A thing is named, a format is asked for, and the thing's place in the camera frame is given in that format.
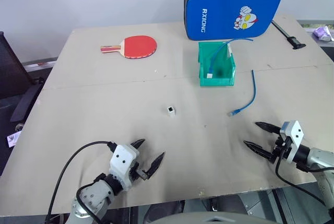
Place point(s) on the red table tennis paddle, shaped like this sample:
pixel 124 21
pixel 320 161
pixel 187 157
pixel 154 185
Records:
pixel 139 46

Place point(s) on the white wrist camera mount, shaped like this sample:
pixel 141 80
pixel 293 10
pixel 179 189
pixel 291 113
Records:
pixel 293 135
pixel 122 157

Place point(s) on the black office chair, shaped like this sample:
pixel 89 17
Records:
pixel 13 77

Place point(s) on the blue RXIONG kick pad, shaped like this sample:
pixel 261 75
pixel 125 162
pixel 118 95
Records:
pixel 224 12

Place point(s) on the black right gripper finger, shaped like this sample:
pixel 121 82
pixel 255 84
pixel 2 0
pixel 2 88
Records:
pixel 268 127
pixel 258 149

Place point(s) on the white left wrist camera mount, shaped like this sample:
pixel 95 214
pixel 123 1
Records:
pixel 122 157

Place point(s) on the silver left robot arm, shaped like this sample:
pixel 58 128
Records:
pixel 92 198

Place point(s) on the silver metal rail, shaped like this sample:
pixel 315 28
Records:
pixel 39 65

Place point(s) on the purple crumpled bag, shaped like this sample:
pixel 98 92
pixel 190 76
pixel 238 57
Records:
pixel 323 33

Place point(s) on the black bar clamp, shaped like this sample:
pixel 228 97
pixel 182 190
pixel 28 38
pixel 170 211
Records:
pixel 289 37

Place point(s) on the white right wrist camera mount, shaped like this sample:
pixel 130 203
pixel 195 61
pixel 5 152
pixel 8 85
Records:
pixel 293 135

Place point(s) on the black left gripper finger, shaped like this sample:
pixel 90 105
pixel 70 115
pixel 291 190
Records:
pixel 137 144
pixel 156 164

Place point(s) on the green plastic storage bin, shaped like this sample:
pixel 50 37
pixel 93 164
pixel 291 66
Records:
pixel 216 80

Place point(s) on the small white cube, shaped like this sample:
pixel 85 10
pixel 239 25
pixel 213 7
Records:
pixel 171 111

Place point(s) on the grey rounded robot body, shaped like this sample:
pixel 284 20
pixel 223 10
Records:
pixel 221 218

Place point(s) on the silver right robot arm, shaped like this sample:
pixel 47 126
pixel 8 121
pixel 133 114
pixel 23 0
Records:
pixel 319 160

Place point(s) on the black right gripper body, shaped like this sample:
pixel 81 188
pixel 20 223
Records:
pixel 280 149

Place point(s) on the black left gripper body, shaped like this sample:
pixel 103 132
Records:
pixel 142 175

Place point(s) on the white printed card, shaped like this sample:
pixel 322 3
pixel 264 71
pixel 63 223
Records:
pixel 12 140

